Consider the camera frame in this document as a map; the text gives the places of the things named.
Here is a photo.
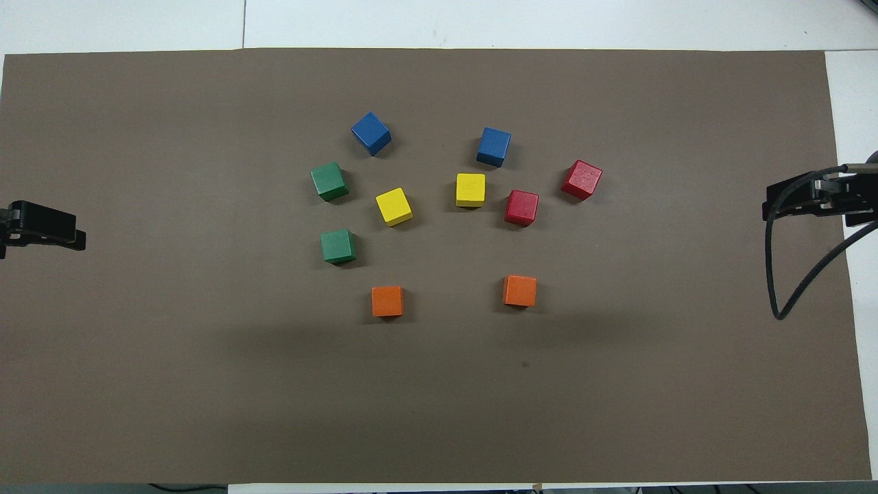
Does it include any green wooden cube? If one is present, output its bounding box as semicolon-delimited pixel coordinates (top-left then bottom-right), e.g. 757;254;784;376
309;161;350;202
320;228;358;266

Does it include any orange wooden cube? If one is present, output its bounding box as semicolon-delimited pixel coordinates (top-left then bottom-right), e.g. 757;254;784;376
501;274;538;308
371;285;405;318

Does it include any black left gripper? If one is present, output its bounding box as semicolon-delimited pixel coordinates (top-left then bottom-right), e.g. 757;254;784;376
7;200;87;252

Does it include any brown paper table mat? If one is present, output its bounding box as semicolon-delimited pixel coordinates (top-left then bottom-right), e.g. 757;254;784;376
0;47;873;485

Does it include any blue wooden cube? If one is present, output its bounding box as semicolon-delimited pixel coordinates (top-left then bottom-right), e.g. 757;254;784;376
476;127;512;169
351;111;392;157

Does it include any black floor cable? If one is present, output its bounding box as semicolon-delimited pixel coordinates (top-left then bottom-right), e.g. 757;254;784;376
147;483;228;494

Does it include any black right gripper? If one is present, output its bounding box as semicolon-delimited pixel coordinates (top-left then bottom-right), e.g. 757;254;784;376
762;172;878;228

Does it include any red wooden cube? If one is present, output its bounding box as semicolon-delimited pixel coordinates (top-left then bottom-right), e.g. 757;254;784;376
560;160;604;202
503;190;541;227

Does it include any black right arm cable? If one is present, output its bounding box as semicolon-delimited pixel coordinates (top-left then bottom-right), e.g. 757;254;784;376
764;163;878;321

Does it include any yellow wooden cube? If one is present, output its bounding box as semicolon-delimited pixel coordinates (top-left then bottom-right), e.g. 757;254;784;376
455;172;487;209
375;187;414;228

